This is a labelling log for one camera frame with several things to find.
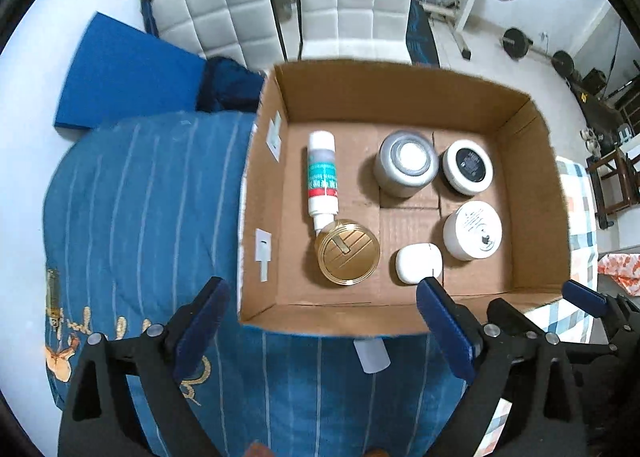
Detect short barbell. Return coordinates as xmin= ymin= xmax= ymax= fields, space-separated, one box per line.
xmin=501 ymin=27 xmax=576 ymax=78

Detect gold round tin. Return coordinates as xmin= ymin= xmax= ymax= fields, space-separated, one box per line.
xmin=315 ymin=220 xmax=381 ymax=286

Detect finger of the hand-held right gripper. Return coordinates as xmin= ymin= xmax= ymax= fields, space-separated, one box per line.
xmin=562 ymin=279 xmax=640 ymax=349
xmin=487 ymin=298 xmax=546 ymax=337

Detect dark blue cloth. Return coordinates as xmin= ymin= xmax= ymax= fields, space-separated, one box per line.
xmin=196 ymin=56 xmax=266 ymax=114

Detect white shoes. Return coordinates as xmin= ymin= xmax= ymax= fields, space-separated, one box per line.
xmin=580 ymin=127 xmax=602 ymax=154

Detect cardboard box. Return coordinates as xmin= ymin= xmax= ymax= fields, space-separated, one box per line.
xmin=237 ymin=60 xmax=572 ymax=338

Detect black exercise machine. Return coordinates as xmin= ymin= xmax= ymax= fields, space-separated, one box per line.
xmin=565 ymin=20 xmax=640 ymax=138

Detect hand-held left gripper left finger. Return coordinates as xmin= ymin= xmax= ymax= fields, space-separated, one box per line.
xmin=57 ymin=277 xmax=231 ymax=457

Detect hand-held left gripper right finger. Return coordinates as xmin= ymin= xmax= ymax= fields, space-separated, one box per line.
xmin=417 ymin=278 xmax=586 ymax=457

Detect black weight bench pad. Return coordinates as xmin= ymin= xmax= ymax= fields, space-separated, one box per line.
xmin=407 ymin=0 xmax=441 ymax=67

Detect black speaker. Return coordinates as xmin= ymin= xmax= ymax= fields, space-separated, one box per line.
xmin=582 ymin=68 xmax=608 ymax=95

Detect blue foam mat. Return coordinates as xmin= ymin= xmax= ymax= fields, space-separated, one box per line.
xmin=54 ymin=12 xmax=208 ymax=130

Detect white earbud case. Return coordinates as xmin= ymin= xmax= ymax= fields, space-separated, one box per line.
xmin=395 ymin=242 xmax=444 ymax=284

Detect blue striped blanket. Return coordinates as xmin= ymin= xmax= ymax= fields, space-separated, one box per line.
xmin=42 ymin=112 xmax=481 ymax=457

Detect white green dropper bottle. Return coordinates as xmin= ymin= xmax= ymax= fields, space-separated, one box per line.
xmin=306 ymin=131 xmax=341 ymax=233

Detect wooden chair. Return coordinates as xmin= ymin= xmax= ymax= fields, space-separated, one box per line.
xmin=585 ymin=147 xmax=640 ymax=228

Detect white round printed jar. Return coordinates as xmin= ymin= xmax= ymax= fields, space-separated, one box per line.
xmin=442 ymin=200 xmax=503 ymax=261

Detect silver round jar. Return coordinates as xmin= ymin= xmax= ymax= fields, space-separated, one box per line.
xmin=374 ymin=130 xmax=440 ymax=198

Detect orange floral cloth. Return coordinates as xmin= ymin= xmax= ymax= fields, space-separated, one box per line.
xmin=597 ymin=252 xmax=640 ymax=295

